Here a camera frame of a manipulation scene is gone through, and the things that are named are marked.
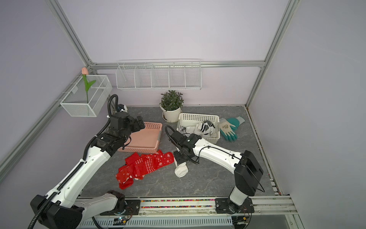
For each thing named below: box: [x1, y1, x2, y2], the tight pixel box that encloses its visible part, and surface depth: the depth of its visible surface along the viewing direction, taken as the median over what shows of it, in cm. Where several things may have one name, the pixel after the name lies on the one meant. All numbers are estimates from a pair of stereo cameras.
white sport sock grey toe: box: [197, 120, 217, 137], surface depth 101 cm
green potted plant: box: [159, 90, 184, 112], surface depth 103 cm
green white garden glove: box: [218, 116, 246, 142], surface depth 105 cm
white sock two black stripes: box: [173, 156, 189, 178], surface depth 86 cm
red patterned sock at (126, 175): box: [115, 164, 145, 190], surface depth 84 cm
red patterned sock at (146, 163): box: [124, 149, 175, 180], surface depth 90 cm
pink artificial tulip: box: [81, 66, 97, 104], surface depth 87 cm
